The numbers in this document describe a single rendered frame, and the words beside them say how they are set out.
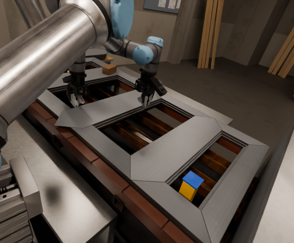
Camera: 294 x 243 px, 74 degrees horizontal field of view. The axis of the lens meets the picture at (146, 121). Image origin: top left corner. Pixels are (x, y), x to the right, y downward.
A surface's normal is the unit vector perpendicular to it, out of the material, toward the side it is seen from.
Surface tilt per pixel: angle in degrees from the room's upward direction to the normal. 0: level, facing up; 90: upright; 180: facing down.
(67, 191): 0
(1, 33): 90
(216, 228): 0
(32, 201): 90
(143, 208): 0
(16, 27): 90
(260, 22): 90
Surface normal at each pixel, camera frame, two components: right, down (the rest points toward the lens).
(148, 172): 0.18, -0.83
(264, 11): -0.74, 0.25
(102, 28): 0.35, 0.79
